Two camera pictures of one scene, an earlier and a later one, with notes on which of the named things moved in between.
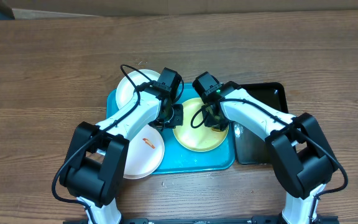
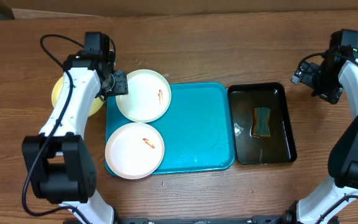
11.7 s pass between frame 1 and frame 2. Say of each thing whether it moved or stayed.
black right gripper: moved
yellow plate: moved
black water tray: stayed
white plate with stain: stayed
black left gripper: moved
